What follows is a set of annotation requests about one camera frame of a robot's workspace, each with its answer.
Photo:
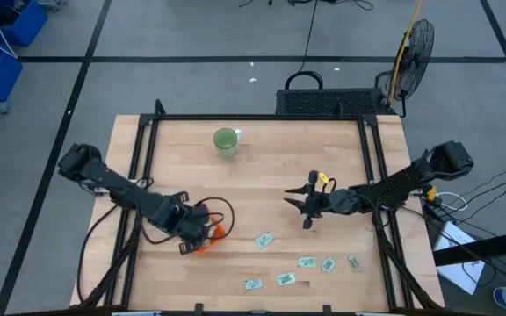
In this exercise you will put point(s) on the orange plastic slotted basket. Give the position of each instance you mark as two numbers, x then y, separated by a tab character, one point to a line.
218	232

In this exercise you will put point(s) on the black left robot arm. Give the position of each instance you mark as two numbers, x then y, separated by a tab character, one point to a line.
103	175

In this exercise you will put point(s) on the black aluminium table frame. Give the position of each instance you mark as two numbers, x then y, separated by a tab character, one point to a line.
257	117

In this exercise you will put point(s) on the yellow connector plug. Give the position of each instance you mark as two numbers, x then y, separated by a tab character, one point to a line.
431	193

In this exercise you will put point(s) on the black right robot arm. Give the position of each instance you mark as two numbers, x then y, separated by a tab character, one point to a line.
393	186

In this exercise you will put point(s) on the green stevia sweetener packet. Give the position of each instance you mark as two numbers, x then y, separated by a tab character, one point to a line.
354	261
286	278
253	284
328	264
264	239
307	262

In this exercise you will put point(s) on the black floor fan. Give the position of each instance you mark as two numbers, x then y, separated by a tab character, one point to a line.
415	61

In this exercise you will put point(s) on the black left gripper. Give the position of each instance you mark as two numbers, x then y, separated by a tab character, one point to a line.
178	219

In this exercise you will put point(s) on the black metal bar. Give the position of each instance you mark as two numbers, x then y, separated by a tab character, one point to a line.
490	246

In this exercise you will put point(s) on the white flat box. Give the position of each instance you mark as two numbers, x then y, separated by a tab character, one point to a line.
459	272

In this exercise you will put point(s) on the green ceramic mug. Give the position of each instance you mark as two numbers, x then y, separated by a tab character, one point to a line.
226	140

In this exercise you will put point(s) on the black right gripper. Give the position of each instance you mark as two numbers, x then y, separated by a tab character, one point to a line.
323	203

